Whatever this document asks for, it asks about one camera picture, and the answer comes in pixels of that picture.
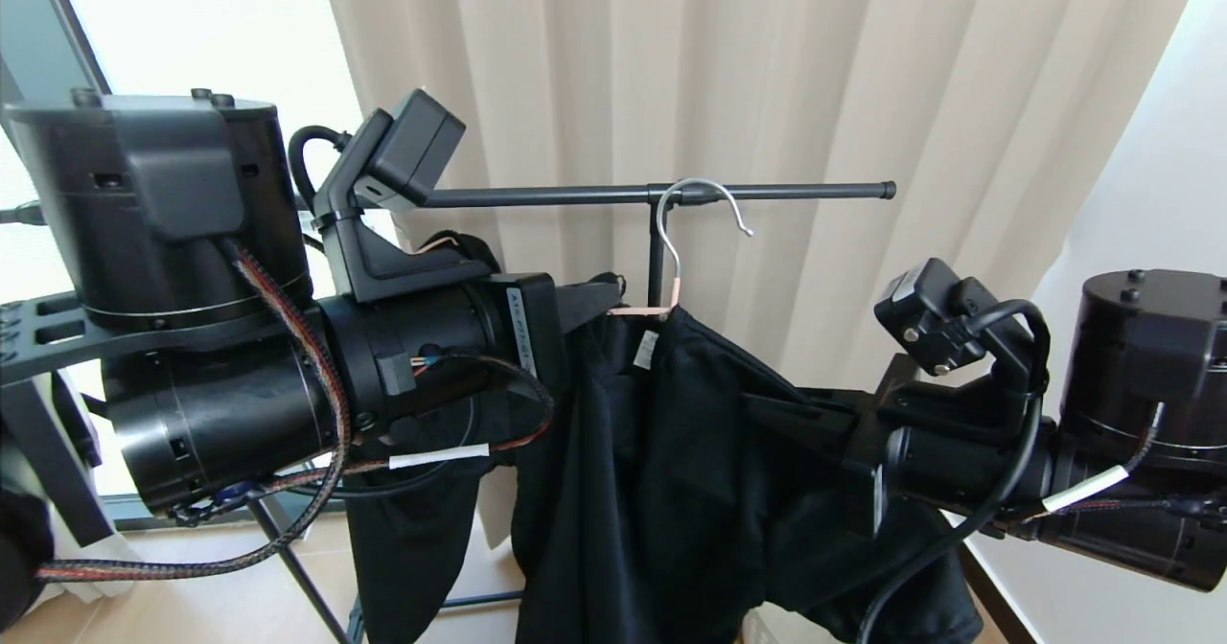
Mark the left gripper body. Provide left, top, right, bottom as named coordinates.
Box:
left=101, top=272, right=568, bottom=520

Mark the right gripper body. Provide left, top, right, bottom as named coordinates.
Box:
left=842, top=417, right=1057, bottom=541

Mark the black t-shirt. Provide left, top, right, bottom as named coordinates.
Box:
left=511, top=302, right=985, bottom=644

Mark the black clothes rack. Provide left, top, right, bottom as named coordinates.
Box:
left=244, top=180, right=898, bottom=644

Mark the window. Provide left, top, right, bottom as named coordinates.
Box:
left=0, top=0, right=386, bottom=532

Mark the beige curtain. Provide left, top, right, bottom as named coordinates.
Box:
left=316, top=0, right=1211, bottom=555

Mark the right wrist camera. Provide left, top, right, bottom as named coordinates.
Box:
left=872, top=257, right=1052, bottom=434

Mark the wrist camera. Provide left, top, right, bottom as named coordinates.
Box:
left=313, top=87, right=500, bottom=306
left=872, top=257, right=1052, bottom=434

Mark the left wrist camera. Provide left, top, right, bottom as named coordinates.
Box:
left=313, top=87, right=500, bottom=306

